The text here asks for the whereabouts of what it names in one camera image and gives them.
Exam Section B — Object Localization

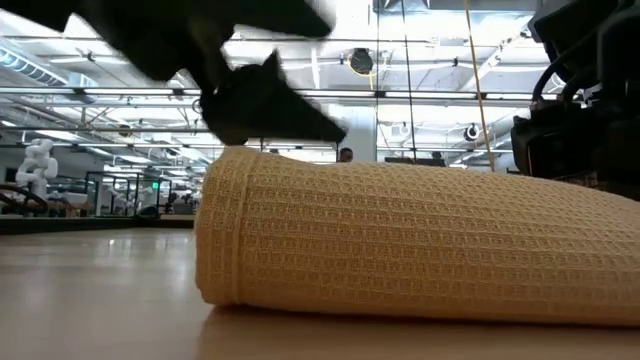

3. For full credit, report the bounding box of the black metal stand frame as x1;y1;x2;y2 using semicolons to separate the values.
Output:
84;171;174;217

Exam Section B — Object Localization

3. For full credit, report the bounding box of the black hanging cable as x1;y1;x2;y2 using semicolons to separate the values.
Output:
401;0;417;164

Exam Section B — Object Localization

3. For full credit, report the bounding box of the orange waffle-weave towel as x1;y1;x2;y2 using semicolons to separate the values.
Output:
193;145;640;329

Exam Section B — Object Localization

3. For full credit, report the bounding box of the black aluminium table frame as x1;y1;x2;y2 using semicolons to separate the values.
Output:
0;215;196;236

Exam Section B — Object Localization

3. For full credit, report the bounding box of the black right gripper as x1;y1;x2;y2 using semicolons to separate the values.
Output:
510;89;640;201

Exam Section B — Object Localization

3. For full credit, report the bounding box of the black curved hose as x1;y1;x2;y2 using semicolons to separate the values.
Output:
0;183;50;217

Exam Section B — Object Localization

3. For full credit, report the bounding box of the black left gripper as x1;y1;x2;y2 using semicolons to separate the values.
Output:
0;0;348;147

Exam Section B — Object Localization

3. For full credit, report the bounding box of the silver ventilation duct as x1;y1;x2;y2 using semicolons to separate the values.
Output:
0;47;69;87

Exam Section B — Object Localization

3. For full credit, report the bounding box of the yellow hanging cable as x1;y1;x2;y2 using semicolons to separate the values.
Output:
463;0;496;174

